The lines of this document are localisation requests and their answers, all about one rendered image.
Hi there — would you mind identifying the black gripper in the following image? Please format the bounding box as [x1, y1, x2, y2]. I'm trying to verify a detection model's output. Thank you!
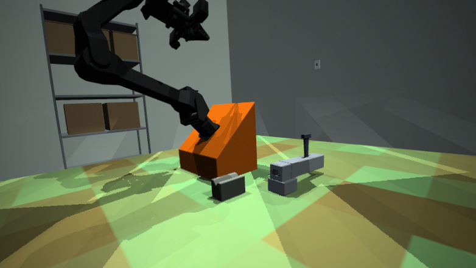
[164, 0, 209, 49]

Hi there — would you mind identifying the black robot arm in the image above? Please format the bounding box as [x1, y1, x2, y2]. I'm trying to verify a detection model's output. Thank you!
[72, 0, 220, 141]

